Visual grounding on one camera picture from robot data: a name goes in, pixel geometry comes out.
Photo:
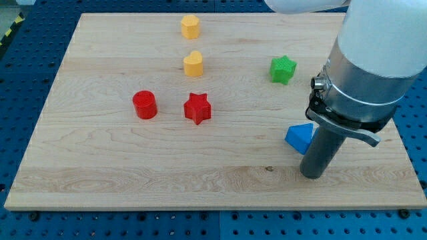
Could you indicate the blue triangle block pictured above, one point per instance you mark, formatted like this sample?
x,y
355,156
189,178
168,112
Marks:
x,y
300,137

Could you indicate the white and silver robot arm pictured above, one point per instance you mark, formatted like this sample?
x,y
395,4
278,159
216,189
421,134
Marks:
x,y
376,57

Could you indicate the red star block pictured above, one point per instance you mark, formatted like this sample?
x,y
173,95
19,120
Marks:
x,y
197,108

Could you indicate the yellow heart block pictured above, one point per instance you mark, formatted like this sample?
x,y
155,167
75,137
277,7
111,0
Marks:
x,y
193,64

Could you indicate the light wooden board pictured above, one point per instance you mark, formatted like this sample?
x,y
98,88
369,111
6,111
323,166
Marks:
x,y
91,152

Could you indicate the red cylinder block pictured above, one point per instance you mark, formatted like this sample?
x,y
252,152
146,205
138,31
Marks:
x,y
145,104

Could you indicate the green star block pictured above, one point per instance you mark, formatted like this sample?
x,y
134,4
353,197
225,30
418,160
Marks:
x,y
282,69

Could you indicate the yellow hexagon block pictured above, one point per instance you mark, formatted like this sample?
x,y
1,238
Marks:
x,y
190,28

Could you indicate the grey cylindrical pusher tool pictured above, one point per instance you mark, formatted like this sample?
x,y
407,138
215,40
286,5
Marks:
x,y
321,151

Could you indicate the black yellow hazard tape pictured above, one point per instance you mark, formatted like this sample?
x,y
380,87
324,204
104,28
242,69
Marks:
x,y
12,30

